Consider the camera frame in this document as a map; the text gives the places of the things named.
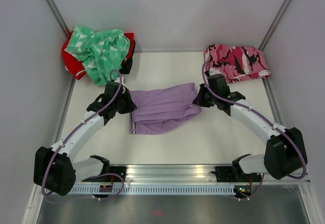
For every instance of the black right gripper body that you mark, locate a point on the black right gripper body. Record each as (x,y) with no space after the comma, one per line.
(205,99)

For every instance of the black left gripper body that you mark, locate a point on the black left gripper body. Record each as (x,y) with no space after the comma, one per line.
(123,105)

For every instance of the purple trousers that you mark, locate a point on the purple trousers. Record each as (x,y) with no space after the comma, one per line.
(162,110)

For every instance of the pink camouflage trousers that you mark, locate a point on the pink camouflage trousers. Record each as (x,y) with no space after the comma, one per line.
(235,63)

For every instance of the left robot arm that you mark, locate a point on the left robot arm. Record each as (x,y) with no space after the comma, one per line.
(55,168)

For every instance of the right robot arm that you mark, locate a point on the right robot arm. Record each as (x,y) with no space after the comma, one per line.
(285,154)

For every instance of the black garment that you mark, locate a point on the black garment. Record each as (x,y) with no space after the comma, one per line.
(127,63)

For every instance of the green tie-dye garment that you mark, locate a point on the green tie-dye garment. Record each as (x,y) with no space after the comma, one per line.
(101,53)

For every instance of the red garment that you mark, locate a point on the red garment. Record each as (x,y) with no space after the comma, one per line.
(72,65)

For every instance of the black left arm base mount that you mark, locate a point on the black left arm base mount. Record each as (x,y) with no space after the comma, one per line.
(115,173)

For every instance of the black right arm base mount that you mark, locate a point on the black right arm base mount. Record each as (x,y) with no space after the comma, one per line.
(225,174)

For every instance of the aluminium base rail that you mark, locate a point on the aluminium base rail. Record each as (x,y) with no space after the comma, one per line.
(190,175)

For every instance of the white slotted cable duct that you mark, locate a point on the white slotted cable duct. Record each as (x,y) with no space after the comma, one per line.
(87,189)

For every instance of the aluminium frame post left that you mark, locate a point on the aluminium frame post left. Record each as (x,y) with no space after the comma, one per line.
(58,17)

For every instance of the aluminium frame post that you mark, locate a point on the aluminium frame post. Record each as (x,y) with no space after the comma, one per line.
(278,17)
(58,17)

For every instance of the aluminium frame post right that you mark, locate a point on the aluminium frame post right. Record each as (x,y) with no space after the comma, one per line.
(278,17)

